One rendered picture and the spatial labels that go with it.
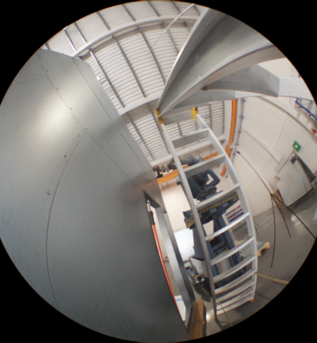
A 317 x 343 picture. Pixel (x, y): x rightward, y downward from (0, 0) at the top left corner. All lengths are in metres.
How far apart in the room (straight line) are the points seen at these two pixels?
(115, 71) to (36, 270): 6.93
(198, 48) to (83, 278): 0.56
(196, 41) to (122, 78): 6.58
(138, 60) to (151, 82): 1.66
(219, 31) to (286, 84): 0.35
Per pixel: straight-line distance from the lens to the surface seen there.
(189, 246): 6.85
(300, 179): 4.52
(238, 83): 0.24
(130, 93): 6.67
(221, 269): 2.82
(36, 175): 0.38
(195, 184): 1.73
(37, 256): 0.35
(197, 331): 1.73
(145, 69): 6.73
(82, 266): 0.40
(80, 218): 0.41
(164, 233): 1.50
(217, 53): 0.15
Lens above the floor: 1.52
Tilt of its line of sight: 40 degrees up
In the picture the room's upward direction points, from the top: 19 degrees counter-clockwise
